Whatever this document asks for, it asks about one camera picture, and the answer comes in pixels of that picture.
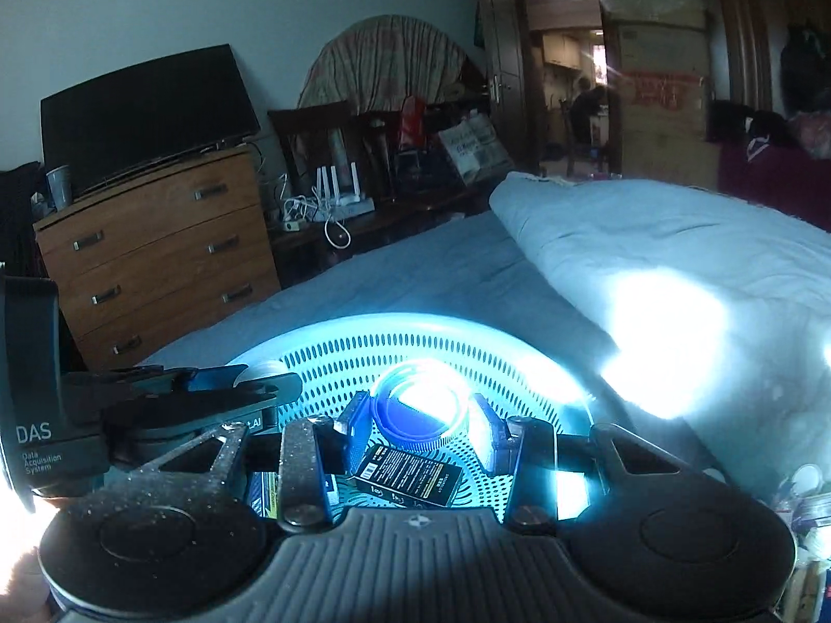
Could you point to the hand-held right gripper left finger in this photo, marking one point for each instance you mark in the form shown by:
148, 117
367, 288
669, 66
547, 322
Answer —
302, 467

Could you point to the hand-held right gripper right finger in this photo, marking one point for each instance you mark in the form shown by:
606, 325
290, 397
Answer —
496, 441

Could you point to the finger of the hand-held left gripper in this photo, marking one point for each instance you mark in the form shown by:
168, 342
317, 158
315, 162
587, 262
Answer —
259, 399
162, 379

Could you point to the white plastic lid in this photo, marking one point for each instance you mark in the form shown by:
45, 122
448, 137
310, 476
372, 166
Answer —
259, 371

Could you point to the blue plastic lid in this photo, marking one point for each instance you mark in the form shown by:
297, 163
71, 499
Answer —
415, 422

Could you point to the black printed box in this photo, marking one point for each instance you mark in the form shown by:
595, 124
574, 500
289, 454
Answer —
409, 474

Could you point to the blue yellow packet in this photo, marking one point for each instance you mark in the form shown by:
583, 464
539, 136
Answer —
266, 490

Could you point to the wooden drawer dresser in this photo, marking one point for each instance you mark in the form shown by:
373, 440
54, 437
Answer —
156, 253

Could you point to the white power strip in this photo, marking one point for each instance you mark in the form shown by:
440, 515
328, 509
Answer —
298, 214

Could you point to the grey plastic cup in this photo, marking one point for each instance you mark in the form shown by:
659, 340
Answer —
60, 188

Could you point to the white antenna router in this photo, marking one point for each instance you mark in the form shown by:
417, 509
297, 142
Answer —
341, 198

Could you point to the dark wooden side table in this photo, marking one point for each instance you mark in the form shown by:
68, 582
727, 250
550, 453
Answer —
389, 220

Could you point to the folded white duvet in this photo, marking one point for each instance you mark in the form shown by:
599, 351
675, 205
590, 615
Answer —
649, 259

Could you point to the dark wooden chair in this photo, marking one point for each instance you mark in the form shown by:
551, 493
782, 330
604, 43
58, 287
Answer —
311, 143

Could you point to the black flat television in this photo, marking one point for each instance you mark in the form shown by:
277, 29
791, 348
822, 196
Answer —
143, 117

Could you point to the white printed bag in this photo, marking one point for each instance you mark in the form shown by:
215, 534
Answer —
474, 149

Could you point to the white lidded jar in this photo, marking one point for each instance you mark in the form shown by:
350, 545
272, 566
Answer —
806, 480

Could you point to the red bag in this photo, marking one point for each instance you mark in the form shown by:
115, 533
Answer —
411, 120

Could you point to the striped cloth cover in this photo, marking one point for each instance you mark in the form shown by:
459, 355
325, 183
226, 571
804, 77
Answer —
383, 58

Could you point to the cardboard box red print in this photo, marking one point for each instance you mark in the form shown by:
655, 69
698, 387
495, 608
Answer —
662, 110

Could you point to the maroon cloth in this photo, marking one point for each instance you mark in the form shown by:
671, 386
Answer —
772, 182

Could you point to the dark wooden door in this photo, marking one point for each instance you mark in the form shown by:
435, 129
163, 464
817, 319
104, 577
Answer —
503, 52

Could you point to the black garment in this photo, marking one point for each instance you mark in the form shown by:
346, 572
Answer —
746, 120

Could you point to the plain cardboard box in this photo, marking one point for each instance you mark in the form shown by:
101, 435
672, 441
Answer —
656, 42

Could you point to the dark hanging clothes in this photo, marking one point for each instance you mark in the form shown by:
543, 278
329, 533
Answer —
805, 71

